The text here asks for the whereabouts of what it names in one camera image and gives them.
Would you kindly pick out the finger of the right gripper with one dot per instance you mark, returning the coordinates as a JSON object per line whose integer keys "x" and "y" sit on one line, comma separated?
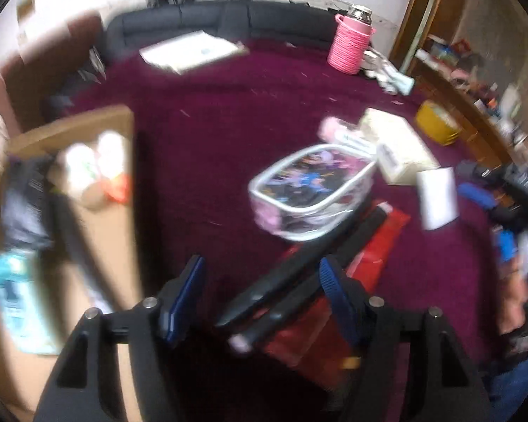
{"x": 505, "y": 247}
{"x": 478, "y": 195}

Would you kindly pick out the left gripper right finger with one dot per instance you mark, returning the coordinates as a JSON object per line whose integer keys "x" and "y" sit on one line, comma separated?
{"x": 442, "y": 384}

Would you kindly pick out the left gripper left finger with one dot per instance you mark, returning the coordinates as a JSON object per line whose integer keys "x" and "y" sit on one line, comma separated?
{"x": 85, "y": 383}

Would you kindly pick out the white medicine box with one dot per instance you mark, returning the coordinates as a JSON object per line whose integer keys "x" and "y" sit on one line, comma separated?
{"x": 401, "y": 152}

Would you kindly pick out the teal cartoon tissue pack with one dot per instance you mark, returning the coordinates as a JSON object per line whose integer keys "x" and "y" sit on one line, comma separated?
{"x": 25, "y": 308}

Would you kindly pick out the red plastic packet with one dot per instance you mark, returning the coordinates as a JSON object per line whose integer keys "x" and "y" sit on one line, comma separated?
{"x": 318, "y": 343}

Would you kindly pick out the small white carton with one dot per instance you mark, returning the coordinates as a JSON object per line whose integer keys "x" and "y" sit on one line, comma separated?
{"x": 336, "y": 131}

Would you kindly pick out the black marker pen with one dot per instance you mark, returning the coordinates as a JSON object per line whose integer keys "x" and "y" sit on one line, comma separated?
{"x": 288, "y": 270}
{"x": 302, "y": 292}

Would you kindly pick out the clear patterned pencil pouch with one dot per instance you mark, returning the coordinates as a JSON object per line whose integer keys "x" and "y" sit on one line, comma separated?
{"x": 310, "y": 192}

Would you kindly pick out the black marker yellow caps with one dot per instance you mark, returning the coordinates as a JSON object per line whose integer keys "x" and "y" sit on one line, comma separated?
{"x": 80, "y": 254}

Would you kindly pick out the blue sleeve forearm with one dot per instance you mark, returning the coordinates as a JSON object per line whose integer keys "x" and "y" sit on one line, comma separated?
{"x": 507, "y": 386}

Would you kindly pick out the person right hand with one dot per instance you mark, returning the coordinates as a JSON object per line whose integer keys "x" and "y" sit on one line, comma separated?
{"x": 512, "y": 295}

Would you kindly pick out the yellow tape roll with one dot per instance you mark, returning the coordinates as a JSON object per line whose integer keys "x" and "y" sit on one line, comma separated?
{"x": 437, "y": 123}

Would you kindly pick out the cardboard box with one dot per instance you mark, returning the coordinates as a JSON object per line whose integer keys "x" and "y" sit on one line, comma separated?
{"x": 111, "y": 237}

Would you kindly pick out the wooden cabinet with clutter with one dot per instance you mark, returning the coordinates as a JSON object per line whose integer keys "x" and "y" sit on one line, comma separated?
{"x": 471, "y": 57}

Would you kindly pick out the white cloth pile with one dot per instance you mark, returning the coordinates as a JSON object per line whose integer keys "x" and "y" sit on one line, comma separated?
{"x": 376, "y": 66}

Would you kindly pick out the black foil packet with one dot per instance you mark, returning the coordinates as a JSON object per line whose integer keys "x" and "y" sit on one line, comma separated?
{"x": 26, "y": 211}

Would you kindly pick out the pink knitted thermos bottle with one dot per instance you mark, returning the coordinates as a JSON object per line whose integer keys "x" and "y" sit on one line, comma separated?
{"x": 351, "y": 40}

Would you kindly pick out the black leather sofa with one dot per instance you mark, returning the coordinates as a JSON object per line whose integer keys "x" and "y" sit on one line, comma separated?
{"x": 234, "y": 20}

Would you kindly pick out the brown armchair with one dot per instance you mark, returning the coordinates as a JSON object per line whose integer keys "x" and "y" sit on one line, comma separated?
{"x": 32, "y": 73}

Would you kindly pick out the notebook with pen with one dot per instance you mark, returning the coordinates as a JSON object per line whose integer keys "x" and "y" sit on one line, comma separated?
{"x": 190, "y": 51}

